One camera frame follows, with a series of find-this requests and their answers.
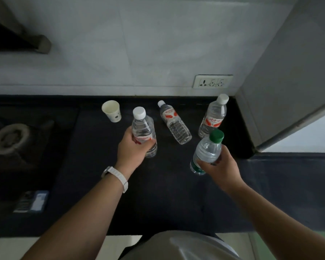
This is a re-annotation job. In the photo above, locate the person's right hand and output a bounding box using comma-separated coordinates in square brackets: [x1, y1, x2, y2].
[196, 144, 246, 193]

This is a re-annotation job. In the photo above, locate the person's left hand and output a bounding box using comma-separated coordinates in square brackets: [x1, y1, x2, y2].
[115, 126, 156, 179]

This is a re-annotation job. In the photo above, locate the green cap water bottle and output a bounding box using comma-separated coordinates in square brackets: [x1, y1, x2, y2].
[189, 129, 225, 176]

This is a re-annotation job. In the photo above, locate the red label water bottle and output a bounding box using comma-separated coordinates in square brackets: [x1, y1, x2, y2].
[157, 100, 192, 145]
[198, 94, 230, 139]
[131, 106, 157, 159]

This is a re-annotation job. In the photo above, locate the person's left forearm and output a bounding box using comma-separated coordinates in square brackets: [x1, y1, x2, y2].
[21, 173, 128, 260]

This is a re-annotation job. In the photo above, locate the person's right forearm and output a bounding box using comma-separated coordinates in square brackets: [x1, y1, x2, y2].
[225, 181, 325, 260]

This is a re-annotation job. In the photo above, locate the black countertop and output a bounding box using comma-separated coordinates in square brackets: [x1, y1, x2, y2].
[0, 95, 325, 237]

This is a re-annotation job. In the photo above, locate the person's grey shirt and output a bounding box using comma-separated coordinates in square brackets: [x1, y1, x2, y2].
[119, 230, 242, 260]

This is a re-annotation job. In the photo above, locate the smartwatch with white band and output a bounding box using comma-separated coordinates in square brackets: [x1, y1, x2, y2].
[101, 166, 129, 194]

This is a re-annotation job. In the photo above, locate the white paper cup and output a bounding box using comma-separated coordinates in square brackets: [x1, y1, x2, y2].
[101, 100, 122, 123]

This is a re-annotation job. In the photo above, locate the small black handheld device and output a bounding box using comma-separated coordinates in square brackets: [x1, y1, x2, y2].
[13, 190, 49, 214]

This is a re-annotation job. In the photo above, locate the black gas stove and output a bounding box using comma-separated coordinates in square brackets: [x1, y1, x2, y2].
[0, 105, 79, 203]

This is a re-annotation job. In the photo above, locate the white wall power outlet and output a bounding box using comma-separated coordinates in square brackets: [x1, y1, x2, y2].
[192, 74, 233, 89]

